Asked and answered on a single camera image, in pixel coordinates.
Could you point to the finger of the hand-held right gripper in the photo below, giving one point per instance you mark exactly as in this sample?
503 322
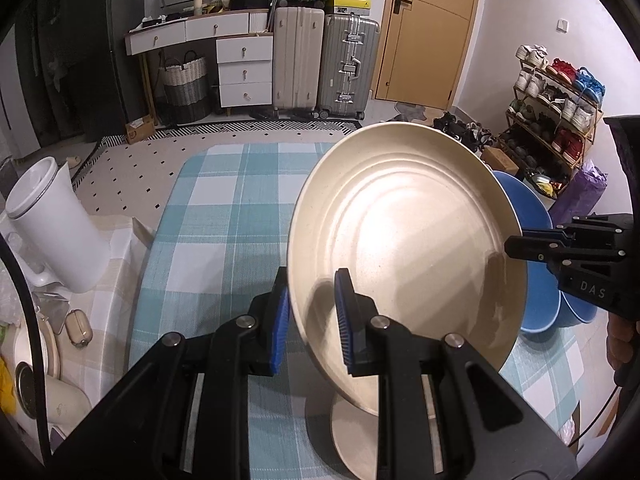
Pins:
625 145
530 249

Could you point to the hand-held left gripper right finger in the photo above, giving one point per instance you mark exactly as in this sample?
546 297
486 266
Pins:
345 330

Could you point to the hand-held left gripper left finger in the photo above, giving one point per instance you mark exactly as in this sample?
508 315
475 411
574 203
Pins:
280 330

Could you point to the blue bowl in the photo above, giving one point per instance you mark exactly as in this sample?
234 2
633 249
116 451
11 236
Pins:
580 312
540 305

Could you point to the cream plate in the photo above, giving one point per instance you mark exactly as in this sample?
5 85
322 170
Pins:
355 440
410 240

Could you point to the person's right hand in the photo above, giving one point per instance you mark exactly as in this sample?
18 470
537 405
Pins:
622 345

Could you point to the wooden shoe rack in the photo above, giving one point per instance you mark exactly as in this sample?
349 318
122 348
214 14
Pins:
590 160

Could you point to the white trash can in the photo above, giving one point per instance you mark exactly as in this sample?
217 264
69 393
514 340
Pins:
542 185

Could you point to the purple bag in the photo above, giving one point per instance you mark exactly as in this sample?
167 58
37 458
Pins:
580 195

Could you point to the shoe rack with shoes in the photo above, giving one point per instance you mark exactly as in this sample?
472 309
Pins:
555 110

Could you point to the brown cardboard box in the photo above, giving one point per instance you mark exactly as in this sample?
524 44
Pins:
500 160

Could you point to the group of assorted shoes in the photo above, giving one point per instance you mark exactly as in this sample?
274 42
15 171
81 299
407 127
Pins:
462 132

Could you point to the beige checked cloth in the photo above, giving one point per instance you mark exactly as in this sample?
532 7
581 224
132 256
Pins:
115 320

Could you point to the grey door mat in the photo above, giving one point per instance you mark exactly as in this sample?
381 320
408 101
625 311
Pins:
417 111

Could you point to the small beige case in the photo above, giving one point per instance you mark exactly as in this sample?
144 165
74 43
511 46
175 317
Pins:
79 329

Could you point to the wooden door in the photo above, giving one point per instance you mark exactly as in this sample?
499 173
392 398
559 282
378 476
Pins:
430 35

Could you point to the white round appliance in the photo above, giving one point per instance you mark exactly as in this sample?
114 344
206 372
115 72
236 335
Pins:
45 390

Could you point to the small cardboard box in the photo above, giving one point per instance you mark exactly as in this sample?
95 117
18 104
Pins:
140 130

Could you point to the white electric kettle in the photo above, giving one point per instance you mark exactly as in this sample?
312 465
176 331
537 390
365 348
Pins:
55 220

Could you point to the woven laundry basket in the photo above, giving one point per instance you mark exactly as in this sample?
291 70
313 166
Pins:
187 90

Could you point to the silver suitcase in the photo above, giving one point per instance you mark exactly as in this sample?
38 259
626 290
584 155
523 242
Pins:
345 65

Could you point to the white desk with drawers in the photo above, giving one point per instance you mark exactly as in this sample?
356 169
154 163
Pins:
245 70

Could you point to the beige slipper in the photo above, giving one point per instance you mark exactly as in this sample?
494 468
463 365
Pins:
74 161

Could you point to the cream suitcase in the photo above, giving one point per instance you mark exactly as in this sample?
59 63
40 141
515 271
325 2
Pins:
297 60

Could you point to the yellow and white shoe box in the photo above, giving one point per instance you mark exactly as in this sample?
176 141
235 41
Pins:
352 6

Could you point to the dark grey refrigerator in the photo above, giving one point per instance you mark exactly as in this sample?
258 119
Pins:
95 50

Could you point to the white bottle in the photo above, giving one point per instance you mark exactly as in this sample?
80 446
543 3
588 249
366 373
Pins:
199 2

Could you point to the dark wardrobe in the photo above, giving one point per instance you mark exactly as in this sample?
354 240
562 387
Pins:
30 85

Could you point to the white light switch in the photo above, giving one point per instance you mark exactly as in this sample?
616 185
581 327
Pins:
563 25

